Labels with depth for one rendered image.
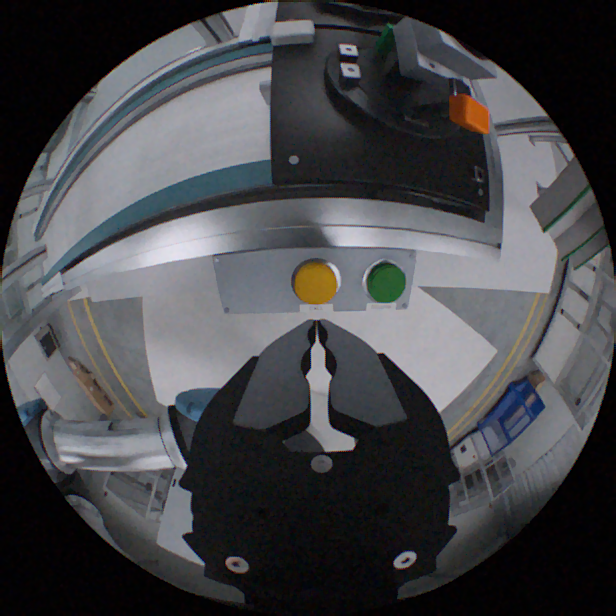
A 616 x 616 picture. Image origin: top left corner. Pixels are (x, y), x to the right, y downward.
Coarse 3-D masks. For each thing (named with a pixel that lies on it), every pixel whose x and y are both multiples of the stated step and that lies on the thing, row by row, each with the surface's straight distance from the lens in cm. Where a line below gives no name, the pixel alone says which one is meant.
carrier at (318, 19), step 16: (304, 0) 45; (320, 0) 40; (288, 16) 36; (304, 16) 36; (320, 16) 36; (336, 16) 37; (352, 16) 38; (368, 16) 38; (384, 16) 39; (400, 16) 40; (368, 32) 34
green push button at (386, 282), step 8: (384, 264) 20; (392, 264) 20; (376, 272) 19; (384, 272) 19; (392, 272) 19; (400, 272) 20; (368, 280) 19; (376, 280) 19; (384, 280) 19; (392, 280) 20; (400, 280) 20; (368, 288) 20; (376, 288) 19; (384, 288) 20; (392, 288) 20; (400, 288) 20; (376, 296) 20; (384, 296) 20; (392, 296) 20
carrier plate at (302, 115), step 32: (320, 32) 31; (352, 32) 32; (288, 64) 25; (320, 64) 24; (288, 96) 21; (320, 96) 21; (288, 128) 19; (320, 128) 19; (352, 128) 19; (288, 160) 18; (320, 160) 18; (352, 160) 18; (384, 160) 19; (416, 160) 21; (448, 160) 23; (480, 160) 27; (448, 192) 22; (480, 192) 26
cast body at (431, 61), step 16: (400, 32) 19; (416, 32) 17; (432, 32) 15; (400, 48) 19; (416, 48) 17; (432, 48) 15; (448, 48) 15; (464, 48) 15; (400, 64) 18; (416, 64) 16; (432, 64) 16; (448, 64) 17; (464, 64) 16; (480, 64) 16; (416, 80) 18; (432, 80) 18; (448, 80) 17; (464, 80) 18
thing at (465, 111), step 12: (456, 84) 15; (456, 96) 14; (468, 96) 13; (420, 108) 17; (432, 108) 16; (444, 108) 15; (456, 108) 13; (468, 108) 13; (480, 108) 13; (420, 120) 19; (432, 120) 17; (444, 120) 16; (456, 120) 13; (468, 120) 13; (480, 120) 13; (480, 132) 14
